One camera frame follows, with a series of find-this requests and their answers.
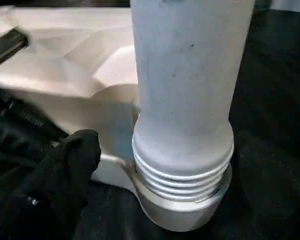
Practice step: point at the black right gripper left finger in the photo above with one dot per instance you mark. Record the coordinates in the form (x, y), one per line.
(50, 190)

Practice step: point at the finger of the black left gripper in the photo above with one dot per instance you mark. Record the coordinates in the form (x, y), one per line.
(7, 46)
(25, 120)

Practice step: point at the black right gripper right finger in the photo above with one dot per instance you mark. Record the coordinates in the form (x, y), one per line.
(275, 200)

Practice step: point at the white plastic table top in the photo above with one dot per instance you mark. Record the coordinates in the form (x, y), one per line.
(65, 65)

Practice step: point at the white plastic table leg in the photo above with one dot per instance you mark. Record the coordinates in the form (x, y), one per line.
(190, 90)

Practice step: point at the black work mat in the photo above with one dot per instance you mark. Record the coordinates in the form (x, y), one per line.
(275, 90)

